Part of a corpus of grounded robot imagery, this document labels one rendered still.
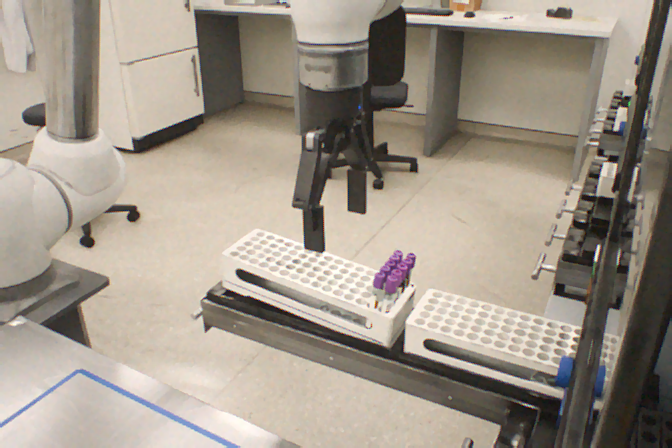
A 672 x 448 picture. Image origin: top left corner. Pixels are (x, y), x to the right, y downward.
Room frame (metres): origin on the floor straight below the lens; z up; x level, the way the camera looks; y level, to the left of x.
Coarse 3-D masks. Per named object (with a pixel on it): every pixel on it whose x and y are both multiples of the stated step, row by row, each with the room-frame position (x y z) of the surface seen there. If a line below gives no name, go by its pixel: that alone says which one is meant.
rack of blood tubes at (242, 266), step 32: (224, 256) 0.79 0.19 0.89; (256, 256) 0.80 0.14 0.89; (288, 256) 0.80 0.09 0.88; (320, 256) 0.81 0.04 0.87; (256, 288) 0.76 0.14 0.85; (288, 288) 0.79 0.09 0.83; (320, 288) 0.72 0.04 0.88; (352, 288) 0.73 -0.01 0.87; (416, 288) 0.74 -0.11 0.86; (320, 320) 0.71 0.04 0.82; (352, 320) 0.70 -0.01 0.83; (384, 320) 0.66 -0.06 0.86
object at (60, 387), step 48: (0, 336) 0.67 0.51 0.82; (48, 336) 0.67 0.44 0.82; (0, 384) 0.57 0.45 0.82; (48, 384) 0.57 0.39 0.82; (96, 384) 0.57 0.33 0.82; (144, 384) 0.57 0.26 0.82; (0, 432) 0.49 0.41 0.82; (48, 432) 0.49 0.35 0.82; (96, 432) 0.49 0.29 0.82; (144, 432) 0.49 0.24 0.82; (192, 432) 0.49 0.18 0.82; (240, 432) 0.49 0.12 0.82
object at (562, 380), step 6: (564, 360) 0.41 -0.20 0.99; (570, 360) 0.41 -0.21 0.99; (564, 366) 0.41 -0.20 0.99; (570, 366) 0.41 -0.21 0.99; (558, 372) 0.41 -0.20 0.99; (564, 372) 0.40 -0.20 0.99; (570, 372) 0.40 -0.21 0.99; (558, 378) 0.40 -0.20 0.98; (564, 378) 0.40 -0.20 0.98; (558, 384) 0.40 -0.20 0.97; (564, 384) 0.40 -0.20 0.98
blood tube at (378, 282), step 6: (378, 276) 0.68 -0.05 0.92; (384, 276) 0.68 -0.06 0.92; (378, 282) 0.68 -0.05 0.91; (378, 288) 0.68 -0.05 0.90; (372, 294) 0.68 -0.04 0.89; (378, 294) 0.68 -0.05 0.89; (372, 300) 0.68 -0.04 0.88; (378, 300) 0.68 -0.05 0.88; (372, 306) 0.68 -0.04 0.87; (366, 324) 0.68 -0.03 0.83
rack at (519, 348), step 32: (416, 320) 0.66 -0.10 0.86; (448, 320) 0.66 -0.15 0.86; (480, 320) 0.66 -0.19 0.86; (512, 320) 0.66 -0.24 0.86; (544, 320) 0.65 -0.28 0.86; (416, 352) 0.64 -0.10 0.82; (448, 352) 0.65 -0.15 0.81; (480, 352) 0.60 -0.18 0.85; (512, 352) 0.58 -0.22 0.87; (544, 352) 0.58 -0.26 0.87; (544, 384) 0.56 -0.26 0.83
